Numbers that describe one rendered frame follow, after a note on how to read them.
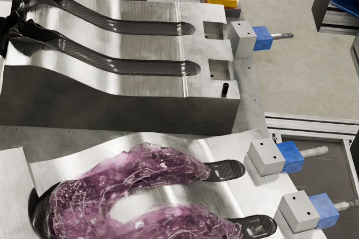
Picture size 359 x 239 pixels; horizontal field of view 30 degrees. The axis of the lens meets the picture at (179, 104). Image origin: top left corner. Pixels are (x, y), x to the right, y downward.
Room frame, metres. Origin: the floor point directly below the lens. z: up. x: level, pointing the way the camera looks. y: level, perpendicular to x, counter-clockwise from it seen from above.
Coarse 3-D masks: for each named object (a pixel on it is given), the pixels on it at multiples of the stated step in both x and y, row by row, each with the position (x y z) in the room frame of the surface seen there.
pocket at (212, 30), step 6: (204, 24) 1.00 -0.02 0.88; (210, 24) 1.00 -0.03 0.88; (216, 24) 1.01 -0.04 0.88; (222, 24) 1.01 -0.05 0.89; (204, 30) 1.00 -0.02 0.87; (210, 30) 1.01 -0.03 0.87; (216, 30) 1.01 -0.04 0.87; (222, 30) 1.00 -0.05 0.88; (210, 36) 1.00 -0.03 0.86; (216, 36) 1.00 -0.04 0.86; (222, 36) 0.99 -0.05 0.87
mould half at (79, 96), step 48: (96, 0) 0.99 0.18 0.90; (48, 48) 0.80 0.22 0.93; (96, 48) 0.86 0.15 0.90; (144, 48) 0.90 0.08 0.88; (192, 48) 0.92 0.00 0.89; (0, 96) 0.74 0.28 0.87; (48, 96) 0.75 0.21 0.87; (96, 96) 0.77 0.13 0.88; (144, 96) 0.78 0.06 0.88; (192, 96) 0.80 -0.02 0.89
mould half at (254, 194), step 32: (0, 160) 0.58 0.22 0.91; (64, 160) 0.63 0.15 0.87; (96, 160) 0.63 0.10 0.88; (0, 192) 0.52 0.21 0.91; (128, 192) 0.58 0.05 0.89; (160, 192) 0.58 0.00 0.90; (192, 192) 0.61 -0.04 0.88; (224, 192) 0.64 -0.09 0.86; (256, 192) 0.65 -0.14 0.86; (288, 192) 0.66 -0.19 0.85; (0, 224) 0.48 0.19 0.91
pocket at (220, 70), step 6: (210, 60) 0.90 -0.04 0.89; (216, 60) 0.90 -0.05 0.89; (222, 60) 0.90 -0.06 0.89; (228, 60) 0.90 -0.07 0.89; (210, 66) 0.90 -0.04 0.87; (216, 66) 0.90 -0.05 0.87; (222, 66) 0.90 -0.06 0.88; (228, 66) 0.90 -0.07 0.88; (210, 72) 0.89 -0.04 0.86; (216, 72) 0.90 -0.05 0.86; (222, 72) 0.90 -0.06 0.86; (228, 72) 0.90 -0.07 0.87; (210, 78) 0.88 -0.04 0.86; (216, 78) 0.88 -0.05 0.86; (222, 78) 0.88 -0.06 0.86; (228, 78) 0.89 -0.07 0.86; (234, 78) 0.88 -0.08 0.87
